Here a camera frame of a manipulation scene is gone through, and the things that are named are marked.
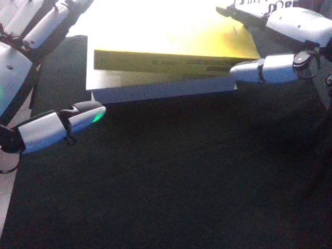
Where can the long yellow printed box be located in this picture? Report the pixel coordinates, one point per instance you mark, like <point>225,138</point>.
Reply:
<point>160,61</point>

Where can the white rectangular box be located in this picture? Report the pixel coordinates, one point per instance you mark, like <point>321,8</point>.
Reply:
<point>155,89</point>

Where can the black table cloth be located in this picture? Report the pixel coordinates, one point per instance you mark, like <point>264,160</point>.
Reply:
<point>166,181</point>

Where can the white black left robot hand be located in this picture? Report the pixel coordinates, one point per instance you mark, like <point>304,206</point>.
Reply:
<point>15,75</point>

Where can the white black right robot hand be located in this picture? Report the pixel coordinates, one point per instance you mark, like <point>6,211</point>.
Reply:
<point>298,24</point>

